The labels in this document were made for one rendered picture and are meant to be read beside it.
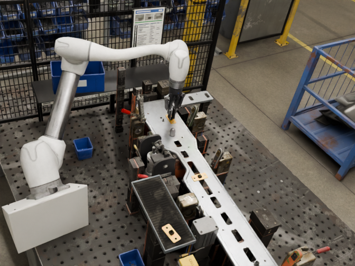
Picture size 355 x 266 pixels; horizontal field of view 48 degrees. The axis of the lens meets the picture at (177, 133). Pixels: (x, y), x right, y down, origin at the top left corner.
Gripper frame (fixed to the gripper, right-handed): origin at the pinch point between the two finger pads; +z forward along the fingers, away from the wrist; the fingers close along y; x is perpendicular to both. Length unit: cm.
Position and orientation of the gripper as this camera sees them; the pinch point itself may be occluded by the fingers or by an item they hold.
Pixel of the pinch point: (171, 113)
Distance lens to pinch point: 233.4
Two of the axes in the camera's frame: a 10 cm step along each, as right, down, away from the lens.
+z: -1.3, 7.4, 6.6
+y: -8.9, 2.0, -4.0
